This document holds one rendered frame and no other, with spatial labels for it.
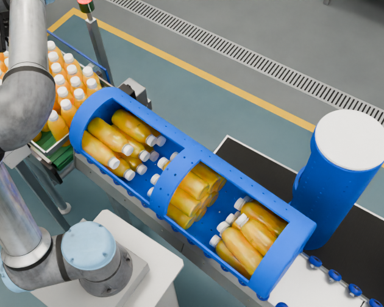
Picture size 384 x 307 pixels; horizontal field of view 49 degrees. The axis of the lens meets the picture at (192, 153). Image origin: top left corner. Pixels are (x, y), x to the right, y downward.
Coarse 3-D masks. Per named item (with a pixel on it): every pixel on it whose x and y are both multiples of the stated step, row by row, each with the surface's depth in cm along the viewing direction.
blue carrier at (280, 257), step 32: (96, 96) 150; (128, 96) 156; (160, 128) 144; (192, 160) 136; (160, 192) 135; (224, 192) 155; (256, 192) 131; (192, 224) 152; (288, 224) 124; (288, 256) 119; (256, 288) 126
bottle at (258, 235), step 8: (240, 224) 132; (248, 224) 130; (256, 224) 130; (248, 232) 130; (256, 232) 129; (264, 232) 129; (248, 240) 131; (256, 240) 129; (264, 240) 128; (272, 240) 129; (256, 248) 130; (264, 248) 128
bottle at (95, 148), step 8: (88, 136) 154; (88, 144) 152; (96, 144) 152; (104, 144) 153; (88, 152) 152; (96, 152) 151; (104, 152) 150; (112, 152) 152; (96, 160) 151; (104, 160) 150
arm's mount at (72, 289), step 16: (144, 272) 122; (48, 288) 117; (64, 288) 117; (80, 288) 117; (128, 288) 116; (48, 304) 115; (64, 304) 115; (80, 304) 115; (96, 304) 114; (112, 304) 114
